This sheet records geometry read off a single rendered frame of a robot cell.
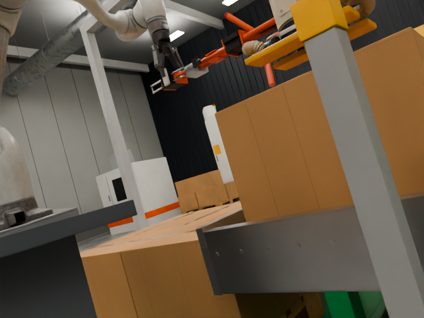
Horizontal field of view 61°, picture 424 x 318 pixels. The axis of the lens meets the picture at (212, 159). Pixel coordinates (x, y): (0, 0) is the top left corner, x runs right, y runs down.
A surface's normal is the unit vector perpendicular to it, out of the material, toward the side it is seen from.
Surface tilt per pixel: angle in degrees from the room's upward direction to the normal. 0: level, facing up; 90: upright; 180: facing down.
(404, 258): 90
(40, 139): 90
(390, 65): 90
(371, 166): 90
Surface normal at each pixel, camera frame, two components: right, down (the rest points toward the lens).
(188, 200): -0.57, 0.12
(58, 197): 0.78, -0.26
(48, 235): 0.55, -0.20
